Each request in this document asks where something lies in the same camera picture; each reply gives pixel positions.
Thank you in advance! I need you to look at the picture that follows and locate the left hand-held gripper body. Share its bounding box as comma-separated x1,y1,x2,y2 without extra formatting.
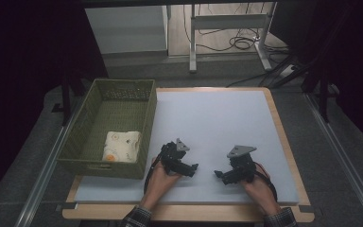
159,137,191,176

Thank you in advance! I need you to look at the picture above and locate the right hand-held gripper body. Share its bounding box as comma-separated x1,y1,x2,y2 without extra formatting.
226,144,258,185

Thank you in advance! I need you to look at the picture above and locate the cream printed baby garment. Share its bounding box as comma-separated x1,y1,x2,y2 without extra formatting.
101,130,143,164

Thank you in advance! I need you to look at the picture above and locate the green plastic basket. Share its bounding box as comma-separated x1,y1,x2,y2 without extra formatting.
56,78,158,181

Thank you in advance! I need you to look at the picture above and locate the person's right hand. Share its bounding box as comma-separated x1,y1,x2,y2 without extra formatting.
240,169,282,218

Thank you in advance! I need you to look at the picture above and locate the person's left hand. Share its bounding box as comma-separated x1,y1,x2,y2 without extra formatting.
138,156,183,213

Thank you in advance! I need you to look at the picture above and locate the white foam mat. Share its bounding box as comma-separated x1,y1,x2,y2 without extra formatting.
73,89,301,206

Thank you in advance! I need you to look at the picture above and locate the white power strip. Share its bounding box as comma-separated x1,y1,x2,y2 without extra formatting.
278,63,298,79

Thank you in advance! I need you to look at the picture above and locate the black metal stand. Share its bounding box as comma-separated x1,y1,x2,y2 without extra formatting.
51,74,87,128
300,60,340,124

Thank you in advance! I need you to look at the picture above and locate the white cabinet panel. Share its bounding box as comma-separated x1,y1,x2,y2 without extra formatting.
84,5,170,55

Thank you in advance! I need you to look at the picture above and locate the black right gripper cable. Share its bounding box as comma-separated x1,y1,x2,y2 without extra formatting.
252,161,279,203

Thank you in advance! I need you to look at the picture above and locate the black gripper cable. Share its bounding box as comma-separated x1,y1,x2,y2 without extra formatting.
252,161,279,203
142,153,164,194

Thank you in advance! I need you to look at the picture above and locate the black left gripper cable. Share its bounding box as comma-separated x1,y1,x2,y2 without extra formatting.
142,153,164,194

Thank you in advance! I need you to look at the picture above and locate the aluminium floor rail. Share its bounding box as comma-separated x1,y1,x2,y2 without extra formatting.
13,96,84,227
304,94,363,227

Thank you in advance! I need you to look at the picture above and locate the black floor cable tangle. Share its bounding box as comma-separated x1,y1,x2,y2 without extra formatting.
182,2,292,89

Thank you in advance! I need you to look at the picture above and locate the white desk frame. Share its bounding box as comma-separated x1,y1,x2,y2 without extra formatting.
188,2,279,75

